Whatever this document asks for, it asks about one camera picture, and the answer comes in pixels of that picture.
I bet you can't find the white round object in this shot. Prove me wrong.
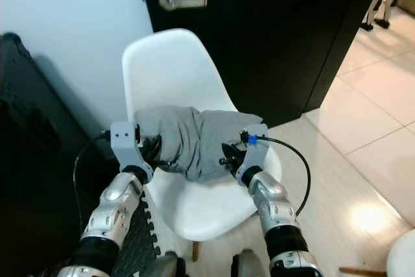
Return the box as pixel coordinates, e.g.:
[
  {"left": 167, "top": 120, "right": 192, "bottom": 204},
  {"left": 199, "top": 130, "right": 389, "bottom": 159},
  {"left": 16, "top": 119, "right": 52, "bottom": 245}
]
[{"left": 385, "top": 228, "right": 415, "bottom": 277}]

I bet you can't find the grey pillow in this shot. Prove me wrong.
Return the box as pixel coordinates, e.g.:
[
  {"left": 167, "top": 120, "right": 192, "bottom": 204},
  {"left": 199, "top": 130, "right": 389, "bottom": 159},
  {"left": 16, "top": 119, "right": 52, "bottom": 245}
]
[{"left": 135, "top": 105, "right": 264, "bottom": 182}]

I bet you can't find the thin wooden stick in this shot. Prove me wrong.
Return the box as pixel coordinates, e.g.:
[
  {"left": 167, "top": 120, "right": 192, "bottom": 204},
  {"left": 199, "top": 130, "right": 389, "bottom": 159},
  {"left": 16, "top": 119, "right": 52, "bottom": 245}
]
[{"left": 338, "top": 265, "right": 390, "bottom": 277}]

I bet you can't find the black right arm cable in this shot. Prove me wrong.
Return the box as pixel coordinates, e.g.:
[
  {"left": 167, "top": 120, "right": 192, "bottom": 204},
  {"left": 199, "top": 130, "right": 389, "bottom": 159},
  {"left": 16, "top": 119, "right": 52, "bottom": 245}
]
[{"left": 246, "top": 134, "right": 313, "bottom": 217}]

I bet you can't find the black foam floor mat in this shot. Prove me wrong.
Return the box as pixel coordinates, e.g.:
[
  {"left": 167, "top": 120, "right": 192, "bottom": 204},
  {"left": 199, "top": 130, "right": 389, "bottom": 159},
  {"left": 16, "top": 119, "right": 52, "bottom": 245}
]
[{"left": 39, "top": 196, "right": 193, "bottom": 277}]

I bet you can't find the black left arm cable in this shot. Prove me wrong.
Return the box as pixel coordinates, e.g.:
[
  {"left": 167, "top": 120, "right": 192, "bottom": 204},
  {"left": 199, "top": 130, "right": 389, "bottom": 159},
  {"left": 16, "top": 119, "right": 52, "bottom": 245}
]
[{"left": 72, "top": 130, "right": 113, "bottom": 227}]

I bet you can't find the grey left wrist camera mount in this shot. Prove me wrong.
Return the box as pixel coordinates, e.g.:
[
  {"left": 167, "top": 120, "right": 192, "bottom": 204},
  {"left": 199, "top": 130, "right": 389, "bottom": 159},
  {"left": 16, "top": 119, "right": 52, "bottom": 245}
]
[{"left": 110, "top": 121, "right": 154, "bottom": 173}]

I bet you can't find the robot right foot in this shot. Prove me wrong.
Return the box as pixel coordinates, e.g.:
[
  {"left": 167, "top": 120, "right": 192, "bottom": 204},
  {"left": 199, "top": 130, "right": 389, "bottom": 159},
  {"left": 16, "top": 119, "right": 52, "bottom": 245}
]
[{"left": 233, "top": 248, "right": 264, "bottom": 277}]

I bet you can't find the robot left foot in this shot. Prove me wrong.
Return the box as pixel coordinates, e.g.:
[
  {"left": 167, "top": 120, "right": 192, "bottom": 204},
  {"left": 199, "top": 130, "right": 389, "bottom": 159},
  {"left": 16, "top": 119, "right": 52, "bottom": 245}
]
[{"left": 148, "top": 252, "right": 189, "bottom": 277}]

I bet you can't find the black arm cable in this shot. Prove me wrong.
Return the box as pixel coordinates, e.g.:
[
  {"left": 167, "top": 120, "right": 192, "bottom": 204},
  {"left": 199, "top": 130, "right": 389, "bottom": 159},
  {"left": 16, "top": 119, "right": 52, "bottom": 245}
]
[
  {"left": 72, "top": 130, "right": 113, "bottom": 227},
  {"left": 246, "top": 134, "right": 313, "bottom": 217}
]

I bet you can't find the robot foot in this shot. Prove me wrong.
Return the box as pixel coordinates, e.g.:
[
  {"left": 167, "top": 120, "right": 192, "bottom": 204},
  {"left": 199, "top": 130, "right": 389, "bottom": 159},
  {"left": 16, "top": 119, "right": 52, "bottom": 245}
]
[
  {"left": 148, "top": 252, "right": 189, "bottom": 277},
  {"left": 233, "top": 248, "right": 264, "bottom": 277}
]

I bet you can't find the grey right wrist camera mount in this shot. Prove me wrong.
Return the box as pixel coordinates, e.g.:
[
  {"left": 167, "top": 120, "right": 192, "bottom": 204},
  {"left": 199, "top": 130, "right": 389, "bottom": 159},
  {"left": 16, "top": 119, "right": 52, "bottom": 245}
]
[{"left": 236, "top": 124, "right": 270, "bottom": 184}]

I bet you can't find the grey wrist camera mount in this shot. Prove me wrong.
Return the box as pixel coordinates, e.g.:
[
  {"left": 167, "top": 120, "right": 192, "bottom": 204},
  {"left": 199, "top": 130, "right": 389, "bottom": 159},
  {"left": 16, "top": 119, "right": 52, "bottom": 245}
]
[
  {"left": 236, "top": 124, "right": 270, "bottom": 184},
  {"left": 110, "top": 121, "right": 154, "bottom": 173}
]

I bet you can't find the white plastic shell chair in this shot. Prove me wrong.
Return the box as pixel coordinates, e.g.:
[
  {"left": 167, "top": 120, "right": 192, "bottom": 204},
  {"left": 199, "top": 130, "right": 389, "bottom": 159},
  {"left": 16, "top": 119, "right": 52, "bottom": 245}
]
[{"left": 121, "top": 28, "right": 283, "bottom": 263}]

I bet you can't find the black door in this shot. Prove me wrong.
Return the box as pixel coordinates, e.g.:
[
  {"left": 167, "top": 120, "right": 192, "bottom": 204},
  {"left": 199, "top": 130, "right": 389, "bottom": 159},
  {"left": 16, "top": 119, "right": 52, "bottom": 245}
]
[{"left": 137, "top": 0, "right": 390, "bottom": 129}]

